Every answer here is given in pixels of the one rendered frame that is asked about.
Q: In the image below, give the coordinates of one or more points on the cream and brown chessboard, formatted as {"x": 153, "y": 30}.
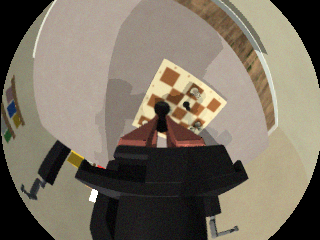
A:
{"x": 172, "y": 84}

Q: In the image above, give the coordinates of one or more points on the white rook chess piece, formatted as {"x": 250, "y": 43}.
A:
{"x": 194, "y": 92}

